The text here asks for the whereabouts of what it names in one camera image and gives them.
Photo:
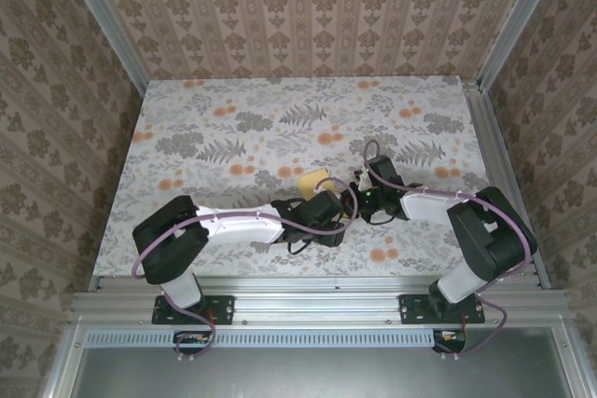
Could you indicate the yellow cloth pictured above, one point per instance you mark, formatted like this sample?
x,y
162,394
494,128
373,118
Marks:
x,y
310,181

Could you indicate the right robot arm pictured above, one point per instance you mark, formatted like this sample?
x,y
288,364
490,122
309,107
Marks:
x,y
494,239

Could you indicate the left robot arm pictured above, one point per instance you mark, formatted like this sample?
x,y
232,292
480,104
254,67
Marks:
x,y
182,286

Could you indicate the grey metal sheet panel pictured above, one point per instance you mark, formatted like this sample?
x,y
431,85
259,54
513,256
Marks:
x,y
326,374

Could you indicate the floral printed table cover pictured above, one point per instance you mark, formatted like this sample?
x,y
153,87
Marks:
x,y
210,104

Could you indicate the black connector board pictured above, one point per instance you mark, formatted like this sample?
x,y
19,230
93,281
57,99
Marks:
x,y
191,339
450,339

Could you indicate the white camera bracket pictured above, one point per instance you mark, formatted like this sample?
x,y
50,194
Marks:
x,y
360,176

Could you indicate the long aluminium frame rail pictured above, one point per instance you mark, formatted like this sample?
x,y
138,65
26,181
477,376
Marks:
x,y
317,297

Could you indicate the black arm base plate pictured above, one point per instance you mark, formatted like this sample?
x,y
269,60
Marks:
x,y
410,309
224,309

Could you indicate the aluminium upright post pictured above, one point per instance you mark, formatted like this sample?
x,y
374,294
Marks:
x,y
112,30
517,20

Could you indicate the aluminium lower side rail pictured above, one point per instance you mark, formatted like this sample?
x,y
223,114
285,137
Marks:
x,y
65,360
571,360

